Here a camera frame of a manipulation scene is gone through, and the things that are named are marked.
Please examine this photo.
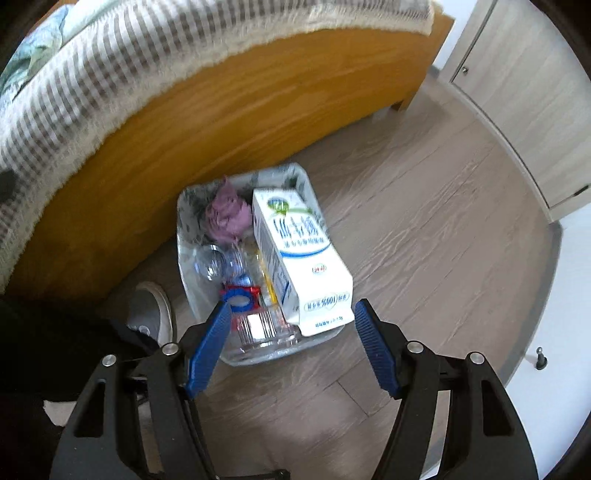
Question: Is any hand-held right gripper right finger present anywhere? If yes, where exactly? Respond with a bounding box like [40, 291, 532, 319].
[353, 298, 539, 480]

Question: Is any white paper scrap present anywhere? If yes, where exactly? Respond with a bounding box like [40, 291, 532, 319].
[42, 401, 77, 428]

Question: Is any person's grey shoe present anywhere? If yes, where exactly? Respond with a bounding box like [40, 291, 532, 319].
[124, 281, 177, 347]

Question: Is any grey striped blanket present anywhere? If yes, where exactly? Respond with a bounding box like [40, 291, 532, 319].
[0, 0, 435, 287]

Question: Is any clear plastic bottle red cap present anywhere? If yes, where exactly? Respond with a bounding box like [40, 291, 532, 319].
[235, 307, 301, 354]

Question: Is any beige wooden door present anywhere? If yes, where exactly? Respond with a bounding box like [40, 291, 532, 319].
[431, 0, 591, 222]

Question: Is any wooden bed striped cover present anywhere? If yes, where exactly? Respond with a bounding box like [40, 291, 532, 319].
[7, 11, 455, 296]

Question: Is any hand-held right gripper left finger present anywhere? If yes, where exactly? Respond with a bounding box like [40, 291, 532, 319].
[48, 301, 232, 480]

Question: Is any purple cloth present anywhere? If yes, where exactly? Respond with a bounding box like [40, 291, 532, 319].
[203, 178, 252, 243]

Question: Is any white trash bin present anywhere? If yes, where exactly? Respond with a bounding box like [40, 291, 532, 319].
[177, 162, 355, 367]

